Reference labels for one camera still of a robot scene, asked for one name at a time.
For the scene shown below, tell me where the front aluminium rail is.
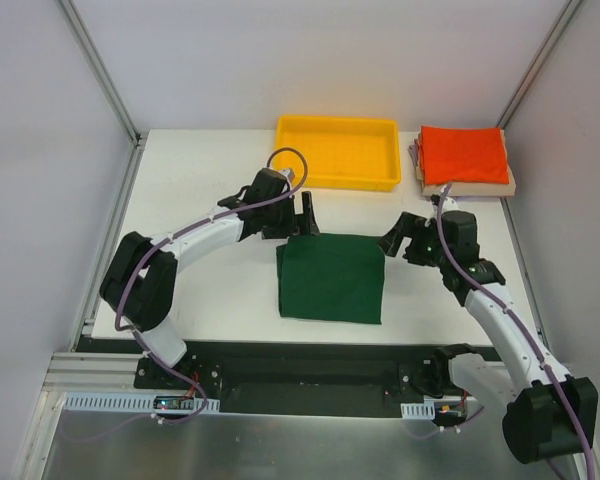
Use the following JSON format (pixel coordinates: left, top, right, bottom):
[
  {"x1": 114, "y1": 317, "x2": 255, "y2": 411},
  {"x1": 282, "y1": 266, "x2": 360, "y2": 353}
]
[{"x1": 42, "y1": 349, "x2": 586, "y2": 401}]

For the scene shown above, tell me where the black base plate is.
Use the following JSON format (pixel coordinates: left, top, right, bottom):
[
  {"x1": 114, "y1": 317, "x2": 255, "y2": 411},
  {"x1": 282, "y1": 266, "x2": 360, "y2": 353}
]
[{"x1": 74, "y1": 337, "x2": 492, "y2": 416}]

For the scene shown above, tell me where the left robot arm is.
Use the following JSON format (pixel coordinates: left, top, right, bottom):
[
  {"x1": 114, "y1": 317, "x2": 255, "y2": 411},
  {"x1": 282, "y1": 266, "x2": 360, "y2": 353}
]
[{"x1": 99, "y1": 191, "x2": 319, "y2": 389}]

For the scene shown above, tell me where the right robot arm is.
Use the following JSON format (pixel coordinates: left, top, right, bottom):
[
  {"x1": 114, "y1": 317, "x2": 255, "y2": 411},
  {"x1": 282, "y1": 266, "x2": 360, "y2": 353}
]
[{"x1": 379, "y1": 210, "x2": 598, "y2": 478}]

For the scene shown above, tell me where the aluminium frame post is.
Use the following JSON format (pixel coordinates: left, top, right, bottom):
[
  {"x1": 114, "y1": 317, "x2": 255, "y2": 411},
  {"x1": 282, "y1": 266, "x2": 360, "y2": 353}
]
[
  {"x1": 497, "y1": 0, "x2": 586, "y2": 129},
  {"x1": 55, "y1": 0, "x2": 145, "y2": 146}
]

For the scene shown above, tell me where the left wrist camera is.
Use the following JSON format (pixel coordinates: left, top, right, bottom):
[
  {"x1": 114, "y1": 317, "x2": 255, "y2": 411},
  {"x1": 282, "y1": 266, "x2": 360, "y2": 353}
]
[{"x1": 249, "y1": 168, "x2": 295, "y2": 203}]

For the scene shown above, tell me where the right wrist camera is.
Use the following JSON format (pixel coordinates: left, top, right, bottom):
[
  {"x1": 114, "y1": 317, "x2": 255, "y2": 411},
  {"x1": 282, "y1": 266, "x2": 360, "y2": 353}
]
[{"x1": 441, "y1": 210, "x2": 480, "y2": 264}]

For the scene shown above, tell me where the right aluminium frame post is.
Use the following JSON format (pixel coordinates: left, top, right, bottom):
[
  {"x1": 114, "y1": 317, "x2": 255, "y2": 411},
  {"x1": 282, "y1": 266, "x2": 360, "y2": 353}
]
[{"x1": 497, "y1": 0, "x2": 586, "y2": 129}]

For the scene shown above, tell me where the yellow plastic tray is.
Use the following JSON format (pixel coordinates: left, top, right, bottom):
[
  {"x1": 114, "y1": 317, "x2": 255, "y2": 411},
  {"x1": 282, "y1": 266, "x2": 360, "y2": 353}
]
[{"x1": 273, "y1": 115, "x2": 402, "y2": 192}]

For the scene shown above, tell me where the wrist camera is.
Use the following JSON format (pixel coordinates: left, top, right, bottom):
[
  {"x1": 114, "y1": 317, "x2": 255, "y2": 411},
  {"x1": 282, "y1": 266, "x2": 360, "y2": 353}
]
[
  {"x1": 249, "y1": 168, "x2": 295, "y2": 203},
  {"x1": 441, "y1": 210, "x2": 480, "y2": 264}
]

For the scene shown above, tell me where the left white cable duct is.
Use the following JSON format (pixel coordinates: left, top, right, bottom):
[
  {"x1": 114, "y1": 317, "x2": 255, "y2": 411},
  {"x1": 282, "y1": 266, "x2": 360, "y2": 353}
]
[{"x1": 64, "y1": 393, "x2": 220, "y2": 415}]

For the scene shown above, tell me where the left aluminium frame post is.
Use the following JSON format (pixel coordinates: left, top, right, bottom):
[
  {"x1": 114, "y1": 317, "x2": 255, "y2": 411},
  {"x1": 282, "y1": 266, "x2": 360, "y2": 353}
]
[{"x1": 55, "y1": 0, "x2": 145, "y2": 146}]

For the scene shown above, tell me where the right white cable duct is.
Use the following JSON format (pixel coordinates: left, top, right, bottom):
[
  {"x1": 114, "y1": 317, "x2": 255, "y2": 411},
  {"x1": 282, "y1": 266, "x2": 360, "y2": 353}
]
[{"x1": 400, "y1": 401, "x2": 436, "y2": 421}]

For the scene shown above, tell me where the white cable duct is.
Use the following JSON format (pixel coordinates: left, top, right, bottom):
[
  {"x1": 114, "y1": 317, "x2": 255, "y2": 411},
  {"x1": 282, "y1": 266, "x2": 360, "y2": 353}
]
[
  {"x1": 64, "y1": 393, "x2": 220, "y2": 415},
  {"x1": 400, "y1": 401, "x2": 436, "y2": 421}
]

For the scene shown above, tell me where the green t-shirt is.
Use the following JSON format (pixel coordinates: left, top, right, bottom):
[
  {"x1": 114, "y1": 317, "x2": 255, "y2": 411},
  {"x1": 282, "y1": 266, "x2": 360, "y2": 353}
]
[{"x1": 276, "y1": 233, "x2": 385, "y2": 325}]

